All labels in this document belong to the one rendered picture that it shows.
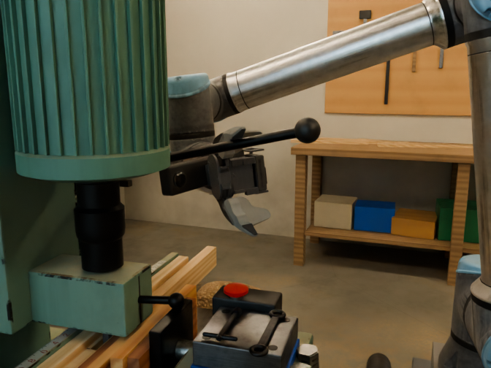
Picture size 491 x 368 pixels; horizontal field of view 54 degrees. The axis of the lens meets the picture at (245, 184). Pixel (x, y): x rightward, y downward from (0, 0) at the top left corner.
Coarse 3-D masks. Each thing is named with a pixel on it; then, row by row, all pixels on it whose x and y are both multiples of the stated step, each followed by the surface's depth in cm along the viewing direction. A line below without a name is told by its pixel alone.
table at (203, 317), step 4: (200, 284) 89; (204, 284) 89; (200, 308) 79; (204, 308) 79; (200, 312) 78; (204, 312) 78; (208, 312) 78; (212, 312) 78; (200, 316) 77; (204, 316) 77; (208, 316) 77; (212, 316) 77; (200, 320) 75; (204, 320) 75; (208, 320) 75; (200, 324) 74; (204, 324) 74; (200, 328) 73
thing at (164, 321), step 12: (168, 312) 58; (180, 312) 58; (192, 312) 61; (156, 324) 55; (168, 324) 55; (180, 324) 58; (192, 324) 61; (156, 336) 53; (168, 336) 55; (180, 336) 58; (192, 336) 62; (156, 348) 53; (168, 348) 55; (180, 348) 57; (156, 360) 54; (168, 360) 55
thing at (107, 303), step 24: (48, 264) 62; (72, 264) 62; (144, 264) 62; (48, 288) 59; (72, 288) 58; (96, 288) 57; (120, 288) 56; (144, 288) 61; (48, 312) 60; (72, 312) 59; (96, 312) 58; (120, 312) 57; (144, 312) 61; (120, 336) 58
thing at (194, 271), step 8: (208, 248) 96; (200, 256) 92; (208, 256) 94; (192, 264) 88; (200, 264) 90; (208, 264) 94; (176, 272) 84; (184, 272) 84; (192, 272) 86; (200, 272) 90; (208, 272) 94; (168, 280) 81; (176, 280) 81; (184, 280) 83; (192, 280) 87; (200, 280) 90; (160, 288) 77; (168, 288) 77; (176, 288) 80
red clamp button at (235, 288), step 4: (228, 284) 58; (232, 284) 58; (236, 284) 58; (240, 284) 58; (224, 288) 58; (228, 288) 57; (232, 288) 57; (236, 288) 57; (240, 288) 57; (244, 288) 57; (224, 292) 57; (228, 292) 57; (232, 292) 57; (236, 292) 57; (240, 292) 57; (244, 292) 57; (232, 296) 57; (236, 296) 57; (240, 296) 57
